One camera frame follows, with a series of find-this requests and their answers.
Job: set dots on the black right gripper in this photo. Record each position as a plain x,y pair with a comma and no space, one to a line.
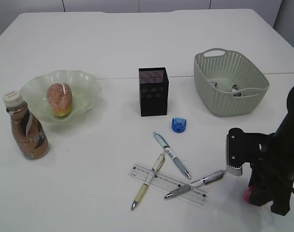
274,174

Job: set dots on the pink pencil sharpener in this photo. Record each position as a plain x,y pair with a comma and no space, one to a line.
255,196

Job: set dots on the clear plastic ruler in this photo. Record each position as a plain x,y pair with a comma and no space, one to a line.
168,184

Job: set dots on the large paper ball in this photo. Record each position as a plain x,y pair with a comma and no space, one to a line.
235,91

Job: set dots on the blue pencil sharpener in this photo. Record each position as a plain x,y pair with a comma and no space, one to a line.
178,124

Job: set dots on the sugared bread loaf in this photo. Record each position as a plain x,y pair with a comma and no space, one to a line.
59,97

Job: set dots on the brown Nescafe coffee bottle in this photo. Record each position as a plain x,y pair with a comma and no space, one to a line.
26,128

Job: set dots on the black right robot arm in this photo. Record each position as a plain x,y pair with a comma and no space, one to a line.
287,125

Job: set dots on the grey grip pen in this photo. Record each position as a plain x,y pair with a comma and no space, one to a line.
193,185

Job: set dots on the green woven plastic basket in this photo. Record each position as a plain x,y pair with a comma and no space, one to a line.
228,69

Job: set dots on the cream grip pen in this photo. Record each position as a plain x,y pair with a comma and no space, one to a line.
155,169

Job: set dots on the blue grip pen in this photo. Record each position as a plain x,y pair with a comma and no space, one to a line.
168,150

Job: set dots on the black mesh pen holder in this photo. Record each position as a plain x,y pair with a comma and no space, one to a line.
153,91

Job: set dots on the green wavy glass plate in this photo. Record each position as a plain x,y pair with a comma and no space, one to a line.
84,86

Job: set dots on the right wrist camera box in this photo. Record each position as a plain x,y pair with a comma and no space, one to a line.
243,147

